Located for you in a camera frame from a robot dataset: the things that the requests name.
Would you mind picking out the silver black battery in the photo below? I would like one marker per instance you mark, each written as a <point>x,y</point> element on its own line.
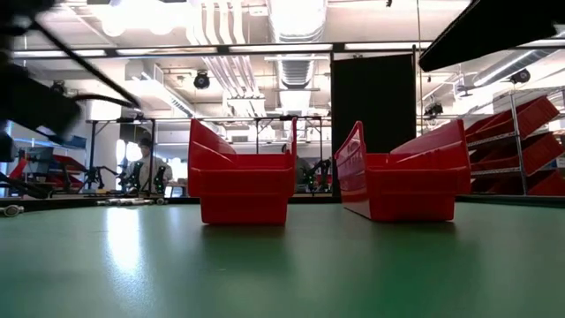
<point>11,210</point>
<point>106,202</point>
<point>148,201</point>
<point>125,202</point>

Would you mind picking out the black background robot arm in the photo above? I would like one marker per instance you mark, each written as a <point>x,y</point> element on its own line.
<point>320,176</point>
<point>95,176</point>

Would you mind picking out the red plastic bin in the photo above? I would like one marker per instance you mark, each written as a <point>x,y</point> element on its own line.
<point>243,194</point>
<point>415,194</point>

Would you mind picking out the black ceiling spotlight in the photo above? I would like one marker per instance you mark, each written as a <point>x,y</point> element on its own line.
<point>521,76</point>
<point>201,81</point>
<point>434,109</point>

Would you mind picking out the green table mat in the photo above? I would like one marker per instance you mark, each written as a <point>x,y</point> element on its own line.
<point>282,274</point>

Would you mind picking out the grey equipment cart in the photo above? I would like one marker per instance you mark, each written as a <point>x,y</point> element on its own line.
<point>37,161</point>

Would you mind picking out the black background station frame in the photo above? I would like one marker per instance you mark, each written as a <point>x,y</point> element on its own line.
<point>282,117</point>

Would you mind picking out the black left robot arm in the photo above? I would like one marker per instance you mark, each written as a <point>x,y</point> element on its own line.
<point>13,17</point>

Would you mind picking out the blue crate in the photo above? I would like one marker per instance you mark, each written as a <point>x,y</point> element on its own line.
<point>77,142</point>

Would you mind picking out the black aluminium table frame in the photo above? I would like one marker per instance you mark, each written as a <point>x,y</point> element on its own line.
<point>313,199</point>

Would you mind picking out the ribbed silver air duct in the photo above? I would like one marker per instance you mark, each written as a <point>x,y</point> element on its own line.
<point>296,73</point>

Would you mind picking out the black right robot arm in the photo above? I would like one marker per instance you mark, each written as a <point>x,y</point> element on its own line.
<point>485,31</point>

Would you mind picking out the black overhead frame beam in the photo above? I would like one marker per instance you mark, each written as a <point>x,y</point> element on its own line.
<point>337,47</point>

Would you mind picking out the red shelf bin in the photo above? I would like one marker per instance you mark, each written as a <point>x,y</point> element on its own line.
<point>545,152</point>
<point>534,112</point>
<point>549,187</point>

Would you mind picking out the black partition panel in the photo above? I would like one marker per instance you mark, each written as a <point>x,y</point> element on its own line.
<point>375,101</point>

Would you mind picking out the red storage bin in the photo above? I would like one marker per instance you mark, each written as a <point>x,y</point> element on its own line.
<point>70,165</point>

